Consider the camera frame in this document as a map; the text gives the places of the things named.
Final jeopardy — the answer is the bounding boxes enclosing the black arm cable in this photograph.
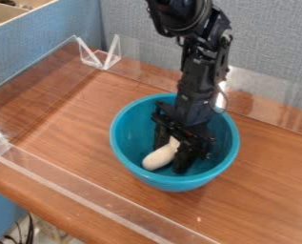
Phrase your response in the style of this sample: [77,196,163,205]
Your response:
[209,81,231,114]

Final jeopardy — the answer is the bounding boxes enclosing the clear acrylic front barrier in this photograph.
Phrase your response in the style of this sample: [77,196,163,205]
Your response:
[0,133,219,244]

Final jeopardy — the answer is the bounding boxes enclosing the white brown toy mushroom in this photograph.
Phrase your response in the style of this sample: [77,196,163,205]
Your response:
[142,136,179,171]

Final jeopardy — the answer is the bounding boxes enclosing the blue plastic bowl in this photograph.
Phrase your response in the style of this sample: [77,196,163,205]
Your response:
[110,93,241,193]

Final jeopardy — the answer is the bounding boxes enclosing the wooden shelf box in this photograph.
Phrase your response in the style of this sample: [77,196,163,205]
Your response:
[0,0,59,26]

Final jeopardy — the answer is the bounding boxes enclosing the clear acrylic barrier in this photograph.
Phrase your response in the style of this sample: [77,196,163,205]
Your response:
[0,133,219,244]
[0,36,94,141]
[109,34,302,134]

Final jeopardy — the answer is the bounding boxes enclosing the clear acrylic corner bracket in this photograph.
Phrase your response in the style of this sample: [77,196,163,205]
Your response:
[77,35,123,71]

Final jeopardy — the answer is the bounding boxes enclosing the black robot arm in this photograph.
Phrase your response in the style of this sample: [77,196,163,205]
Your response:
[146,0,234,173]

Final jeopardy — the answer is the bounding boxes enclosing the clear acrylic back barrier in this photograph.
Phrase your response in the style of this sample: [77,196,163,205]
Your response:
[109,34,302,134]

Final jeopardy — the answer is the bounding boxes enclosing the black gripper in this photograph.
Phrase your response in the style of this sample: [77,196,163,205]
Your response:
[151,91,214,173]

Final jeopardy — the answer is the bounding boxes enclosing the black cables below table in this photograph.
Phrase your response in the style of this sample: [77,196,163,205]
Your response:
[0,213,37,244]

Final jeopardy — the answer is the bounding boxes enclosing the clear acrylic left barrier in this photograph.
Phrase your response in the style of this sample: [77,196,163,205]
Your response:
[0,36,94,141]

